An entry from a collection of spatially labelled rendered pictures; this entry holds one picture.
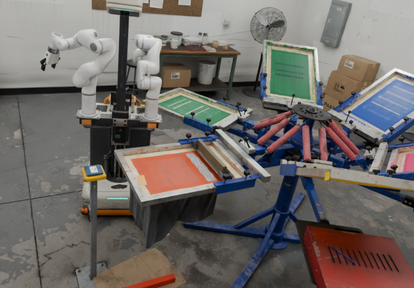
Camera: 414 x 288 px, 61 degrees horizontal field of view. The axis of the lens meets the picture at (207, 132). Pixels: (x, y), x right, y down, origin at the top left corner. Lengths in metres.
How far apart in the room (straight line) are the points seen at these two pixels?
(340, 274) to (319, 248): 0.15
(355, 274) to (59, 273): 2.10
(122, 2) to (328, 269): 1.79
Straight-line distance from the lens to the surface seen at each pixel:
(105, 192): 3.25
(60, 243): 3.23
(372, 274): 1.84
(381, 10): 6.58
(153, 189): 2.17
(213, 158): 2.39
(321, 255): 1.80
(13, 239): 3.35
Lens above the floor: 2.25
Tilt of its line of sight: 26 degrees down
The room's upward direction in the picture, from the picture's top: 9 degrees clockwise
